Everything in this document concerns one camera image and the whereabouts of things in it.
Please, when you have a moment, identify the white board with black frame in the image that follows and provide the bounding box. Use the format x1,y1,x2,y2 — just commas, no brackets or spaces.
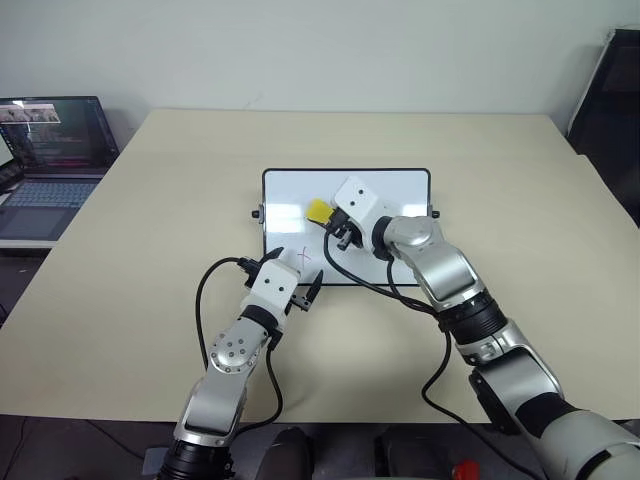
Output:
251,167,442,288

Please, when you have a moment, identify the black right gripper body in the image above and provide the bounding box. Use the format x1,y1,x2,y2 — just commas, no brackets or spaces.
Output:
327,212,370,252

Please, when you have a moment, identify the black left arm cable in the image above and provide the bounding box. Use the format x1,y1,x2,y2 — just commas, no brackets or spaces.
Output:
195,256,284,432

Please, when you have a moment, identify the yellow whiteboard eraser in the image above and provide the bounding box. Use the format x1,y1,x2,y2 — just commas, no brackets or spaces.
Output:
305,198,336,225

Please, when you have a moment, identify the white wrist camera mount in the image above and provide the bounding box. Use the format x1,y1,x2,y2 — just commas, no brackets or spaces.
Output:
242,260,303,318
333,175,397,237

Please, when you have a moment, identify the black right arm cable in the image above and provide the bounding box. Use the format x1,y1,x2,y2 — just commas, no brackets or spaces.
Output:
323,227,551,480

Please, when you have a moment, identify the open grey laptop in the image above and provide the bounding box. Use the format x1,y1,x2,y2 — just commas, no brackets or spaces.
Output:
0,96,122,242

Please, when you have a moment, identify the dark rounded shape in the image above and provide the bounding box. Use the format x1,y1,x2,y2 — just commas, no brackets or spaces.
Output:
268,426,317,480

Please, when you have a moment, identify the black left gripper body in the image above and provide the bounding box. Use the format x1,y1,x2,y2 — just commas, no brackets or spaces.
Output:
238,256,316,315

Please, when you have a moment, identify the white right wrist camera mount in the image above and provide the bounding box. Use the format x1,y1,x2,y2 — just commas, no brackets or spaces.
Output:
333,175,397,237

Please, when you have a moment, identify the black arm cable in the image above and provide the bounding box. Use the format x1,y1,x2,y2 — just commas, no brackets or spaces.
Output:
323,227,551,480
195,256,284,432

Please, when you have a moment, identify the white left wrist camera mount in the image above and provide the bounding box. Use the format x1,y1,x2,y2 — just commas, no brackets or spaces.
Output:
242,260,303,318

